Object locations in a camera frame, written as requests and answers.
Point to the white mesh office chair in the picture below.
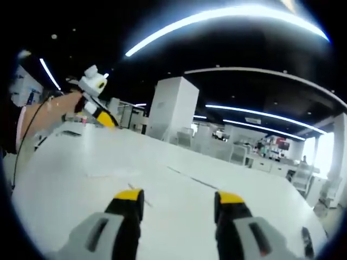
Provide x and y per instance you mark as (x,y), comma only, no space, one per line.
(329,192)
(240,154)
(303,177)

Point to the long white socket holder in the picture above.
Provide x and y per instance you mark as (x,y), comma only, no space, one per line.
(189,177)

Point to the ceiling air vent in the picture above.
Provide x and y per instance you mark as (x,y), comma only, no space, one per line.
(253,120)

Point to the black phone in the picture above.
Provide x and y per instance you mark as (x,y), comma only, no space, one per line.
(71,132)

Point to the red wall poster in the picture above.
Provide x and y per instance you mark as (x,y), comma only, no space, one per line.
(283,143)

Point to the person's dark clothing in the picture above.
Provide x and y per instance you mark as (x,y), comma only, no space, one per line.
(11,130)

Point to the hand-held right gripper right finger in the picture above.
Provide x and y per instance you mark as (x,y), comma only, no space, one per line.
(230,238)

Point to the ceiling light strip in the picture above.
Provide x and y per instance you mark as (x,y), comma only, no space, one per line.
(233,121)
(168,27)
(217,106)
(49,73)

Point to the white square pillar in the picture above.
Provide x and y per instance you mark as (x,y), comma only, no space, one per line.
(173,108)
(339,140)

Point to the white drawer cabinet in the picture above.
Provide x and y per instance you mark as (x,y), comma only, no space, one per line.
(268,165)

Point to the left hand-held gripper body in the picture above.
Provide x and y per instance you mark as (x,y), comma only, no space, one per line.
(92,84)

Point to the white socket holder cover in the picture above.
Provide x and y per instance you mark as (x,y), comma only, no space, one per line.
(131,185)

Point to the small black object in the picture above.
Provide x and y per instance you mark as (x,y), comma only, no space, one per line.
(307,241)

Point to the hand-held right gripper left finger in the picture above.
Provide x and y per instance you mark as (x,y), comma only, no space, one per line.
(127,233)

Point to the person's left hand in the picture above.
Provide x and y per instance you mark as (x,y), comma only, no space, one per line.
(66,104)

